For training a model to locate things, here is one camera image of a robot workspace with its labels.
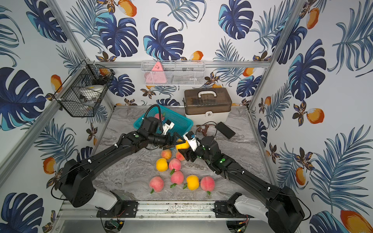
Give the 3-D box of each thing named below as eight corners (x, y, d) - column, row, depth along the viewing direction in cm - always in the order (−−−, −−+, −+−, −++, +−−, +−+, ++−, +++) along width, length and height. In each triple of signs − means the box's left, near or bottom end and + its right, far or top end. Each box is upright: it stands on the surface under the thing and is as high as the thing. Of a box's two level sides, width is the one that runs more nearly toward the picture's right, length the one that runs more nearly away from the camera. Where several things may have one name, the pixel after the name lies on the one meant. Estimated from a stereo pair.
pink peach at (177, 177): (171, 185, 84) (170, 181, 79) (172, 173, 88) (171, 170, 84) (183, 185, 84) (183, 181, 79) (183, 173, 88) (183, 170, 84)
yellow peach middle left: (156, 172, 89) (155, 168, 85) (158, 161, 93) (156, 157, 89) (167, 172, 89) (166, 168, 85) (168, 161, 93) (167, 157, 89)
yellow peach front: (186, 190, 82) (186, 188, 78) (186, 177, 86) (186, 174, 82) (199, 190, 82) (199, 188, 78) (198, 177, 86) (199, 174, 82)
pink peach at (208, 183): (201, 191, 81) (201, 188, 77) (200, 179, 86) (201, 176, 81) (214, 191, 81) (215, 188, 77) (212, 179, 86) (214, 176, 81)
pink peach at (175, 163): (169, 172, 88) (168, 168, 84) (170, 162, 92) (169, 158, 88) (180, 172, 88) (180, 168, 84) (181, 162, 92) (180, 158, 88)
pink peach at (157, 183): (150, 192, 82) (148, 189, 76) (152, 180, 86) (150, 176, 80) (163, 192, 82) (161, 189, 76) (164, 180, 86) (162, 176, 80)
